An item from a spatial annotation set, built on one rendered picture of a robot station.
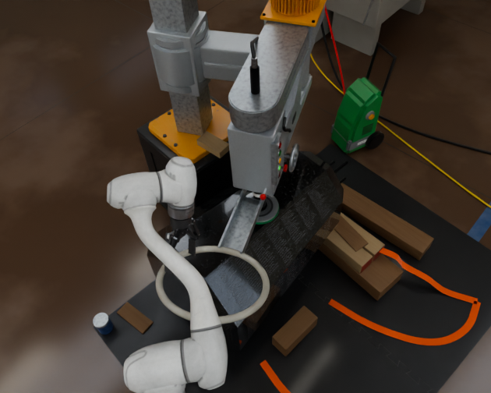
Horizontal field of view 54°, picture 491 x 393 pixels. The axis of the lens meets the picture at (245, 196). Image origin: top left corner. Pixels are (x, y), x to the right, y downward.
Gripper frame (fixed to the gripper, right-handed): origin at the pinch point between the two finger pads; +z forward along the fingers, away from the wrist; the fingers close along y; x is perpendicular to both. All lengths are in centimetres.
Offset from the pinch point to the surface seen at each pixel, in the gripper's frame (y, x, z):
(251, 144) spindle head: 62, 10, -22
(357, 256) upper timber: 153, -27, 79
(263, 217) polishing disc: 88, 12, 31
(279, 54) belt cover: 88, 14, -57
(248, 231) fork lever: 55, 3, 19
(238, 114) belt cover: 52, 12, -39
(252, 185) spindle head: 73, 14, 5
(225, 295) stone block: 53, 12, 63
